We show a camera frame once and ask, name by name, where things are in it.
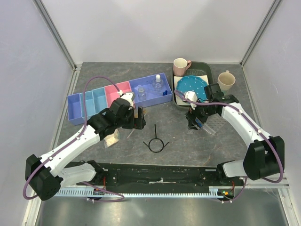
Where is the pink bin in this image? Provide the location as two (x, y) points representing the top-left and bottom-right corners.
(104, 81), (132, 108)

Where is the light blue bin right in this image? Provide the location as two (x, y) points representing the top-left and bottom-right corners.
(92, 87), (108, 113)

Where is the cream floral mug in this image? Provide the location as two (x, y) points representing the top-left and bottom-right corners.
(217, 70), (236, 91)

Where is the clear test tube rack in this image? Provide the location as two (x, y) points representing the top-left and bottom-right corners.
(205, 114), (226, 132)

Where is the light blue bin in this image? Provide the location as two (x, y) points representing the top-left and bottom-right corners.
(80, 91), (95, 119)
(92, 87), (108, 113)

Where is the blue polka dot plate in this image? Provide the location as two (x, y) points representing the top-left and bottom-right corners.
(175, 75), (208, 100)

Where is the black wire spring clamp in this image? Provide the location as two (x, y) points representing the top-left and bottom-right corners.
(143, 124), (170, 153)

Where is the bag of cotton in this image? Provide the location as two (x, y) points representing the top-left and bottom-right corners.
(104, 129), (120, 148)

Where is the white square plate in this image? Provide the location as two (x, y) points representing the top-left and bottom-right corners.
(173, 74), (212, 107)

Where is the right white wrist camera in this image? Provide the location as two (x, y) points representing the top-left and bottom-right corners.
(184, 91), (198, 110)

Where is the small glass beaker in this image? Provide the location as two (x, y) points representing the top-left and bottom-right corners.
(137, 87), (146, 101)

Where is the dark green tray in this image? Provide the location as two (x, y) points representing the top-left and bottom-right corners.
(171, 61), (214, 111)

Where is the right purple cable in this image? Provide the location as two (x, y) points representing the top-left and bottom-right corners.
(174, 90), (284, 203)

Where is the light blue cable duct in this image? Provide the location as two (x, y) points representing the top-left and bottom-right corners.
(55, 186), (223, 199)

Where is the pink mug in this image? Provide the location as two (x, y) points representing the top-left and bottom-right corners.
(173, 58), (192, 77)

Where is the large purple bin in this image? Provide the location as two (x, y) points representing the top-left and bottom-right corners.
(129, 73), (172, 108)

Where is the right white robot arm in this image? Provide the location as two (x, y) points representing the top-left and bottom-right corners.
(182, 83), (285, 186)

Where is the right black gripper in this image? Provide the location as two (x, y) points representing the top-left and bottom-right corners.
(184, 97), (216, 131)

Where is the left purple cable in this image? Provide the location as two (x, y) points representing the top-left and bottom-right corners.
(22, 76), (125, 203)

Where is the light blue bin left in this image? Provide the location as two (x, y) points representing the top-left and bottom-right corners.
(80, 91), (95, 119)

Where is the purple cable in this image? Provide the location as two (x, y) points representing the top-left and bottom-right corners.
(174, 90), (284, 203)
(22, 76), (125, 203)

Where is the blue cap test tube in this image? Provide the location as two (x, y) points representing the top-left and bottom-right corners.
(196, 120), (216, 136)

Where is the glass flask white stopper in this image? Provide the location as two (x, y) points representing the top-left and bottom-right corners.
(152, 74), (164, 91)

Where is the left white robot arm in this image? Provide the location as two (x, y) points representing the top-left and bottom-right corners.
(23, 97), (146, 201)

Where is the small purple bin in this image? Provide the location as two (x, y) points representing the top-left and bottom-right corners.
(67, 93), (84, 126)

